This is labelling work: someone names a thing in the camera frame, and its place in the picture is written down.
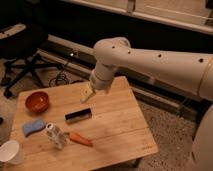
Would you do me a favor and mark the red bowl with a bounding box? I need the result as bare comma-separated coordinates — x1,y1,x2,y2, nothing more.
25,91,49,113

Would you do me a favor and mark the black office chair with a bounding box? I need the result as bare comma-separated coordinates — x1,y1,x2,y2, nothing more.
0,0,62,98

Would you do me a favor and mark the white paper cup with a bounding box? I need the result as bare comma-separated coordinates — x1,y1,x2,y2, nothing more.
0,140,24,165

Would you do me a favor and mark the wooden table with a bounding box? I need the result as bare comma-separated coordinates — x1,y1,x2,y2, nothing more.
3,77,158,171

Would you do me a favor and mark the orange toy carrot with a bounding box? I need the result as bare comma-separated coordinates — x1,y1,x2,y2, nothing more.
64,132,93,147

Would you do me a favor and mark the black cable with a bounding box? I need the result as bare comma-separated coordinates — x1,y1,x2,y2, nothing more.
49,54,75,88

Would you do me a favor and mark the black whiteboard eraser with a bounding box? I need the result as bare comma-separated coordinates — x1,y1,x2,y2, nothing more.
64,108,92,123

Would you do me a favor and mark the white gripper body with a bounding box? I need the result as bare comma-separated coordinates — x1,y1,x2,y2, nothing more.
89,69,112,90

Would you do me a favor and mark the blue sponge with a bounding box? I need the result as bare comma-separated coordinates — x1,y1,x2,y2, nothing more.
22,119,46,137

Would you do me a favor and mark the clear plastic bottle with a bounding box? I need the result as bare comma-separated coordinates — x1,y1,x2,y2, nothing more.
46,123,66,150

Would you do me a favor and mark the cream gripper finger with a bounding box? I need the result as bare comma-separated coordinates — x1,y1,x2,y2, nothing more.
80,83,95,103

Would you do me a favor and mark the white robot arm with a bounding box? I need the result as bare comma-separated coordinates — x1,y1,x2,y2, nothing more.
89,37,213,171

